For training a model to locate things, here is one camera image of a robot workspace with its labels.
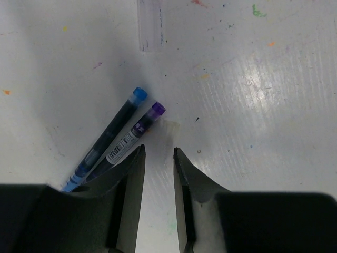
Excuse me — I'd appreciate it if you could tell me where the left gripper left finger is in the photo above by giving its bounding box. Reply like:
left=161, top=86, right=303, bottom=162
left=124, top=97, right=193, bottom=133
left=1, top=145, right=145, bottom=252

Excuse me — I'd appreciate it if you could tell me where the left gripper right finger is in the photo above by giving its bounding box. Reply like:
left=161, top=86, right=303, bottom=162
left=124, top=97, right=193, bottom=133
left=173, top=148, right=336, bottom=252

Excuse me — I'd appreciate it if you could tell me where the blue barrel pen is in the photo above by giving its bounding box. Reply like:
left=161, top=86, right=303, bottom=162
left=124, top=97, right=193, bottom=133
left=62, top=87, right=147, bottom=192

